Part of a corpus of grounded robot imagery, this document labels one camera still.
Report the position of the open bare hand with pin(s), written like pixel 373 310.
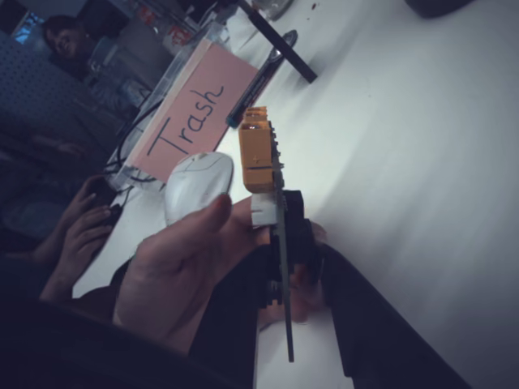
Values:
pixel 174 275

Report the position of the small black computer mouse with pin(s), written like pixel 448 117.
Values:
pixel 113 215

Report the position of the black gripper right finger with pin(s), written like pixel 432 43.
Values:
pixel 365 332

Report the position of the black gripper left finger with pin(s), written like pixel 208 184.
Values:
pixel 231 316

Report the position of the hand on black mouse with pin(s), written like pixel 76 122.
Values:
pixel 79 239

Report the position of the circuit board with orange connectors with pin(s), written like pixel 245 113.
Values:
pixel 255 154

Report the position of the clear container with red label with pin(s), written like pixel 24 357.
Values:
pixel 178 34

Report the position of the clear plastic box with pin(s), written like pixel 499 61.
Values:
pixel 170 77

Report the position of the black flat bar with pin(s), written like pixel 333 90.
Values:
pixel 284 46

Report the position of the dark-haired person in background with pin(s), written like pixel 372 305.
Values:
pixel 65 38

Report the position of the pink paper Trash sign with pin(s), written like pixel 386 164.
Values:
pixel 190 109

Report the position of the black marker pen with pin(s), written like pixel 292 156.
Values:
pixel 251 95

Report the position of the clear glass jar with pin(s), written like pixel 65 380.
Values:
pixel 275 8

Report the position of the white computer mouse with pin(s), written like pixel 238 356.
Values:
pixel 194 182

